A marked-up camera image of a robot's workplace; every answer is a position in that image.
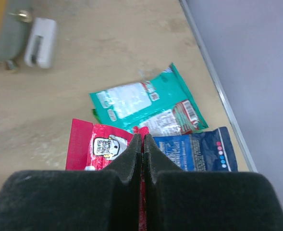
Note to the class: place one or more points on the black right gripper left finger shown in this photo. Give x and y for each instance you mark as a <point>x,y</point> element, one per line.
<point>48,200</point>

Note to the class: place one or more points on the teal candy bag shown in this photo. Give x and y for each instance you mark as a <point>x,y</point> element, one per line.
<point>163,104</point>

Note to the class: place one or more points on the white cylindrical device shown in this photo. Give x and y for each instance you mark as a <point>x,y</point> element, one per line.
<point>21,31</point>

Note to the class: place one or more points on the dark blue chips packet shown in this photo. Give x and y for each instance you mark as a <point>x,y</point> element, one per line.
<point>205,151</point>

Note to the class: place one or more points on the aluminium table frame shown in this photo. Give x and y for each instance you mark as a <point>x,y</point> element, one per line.
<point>215,78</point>

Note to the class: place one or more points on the green white snack bag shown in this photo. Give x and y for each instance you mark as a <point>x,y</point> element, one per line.
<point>96,115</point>

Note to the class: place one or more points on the red small snack packet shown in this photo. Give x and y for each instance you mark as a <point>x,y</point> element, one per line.
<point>108,161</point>

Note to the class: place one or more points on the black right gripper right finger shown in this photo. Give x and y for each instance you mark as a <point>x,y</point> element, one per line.
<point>178,200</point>

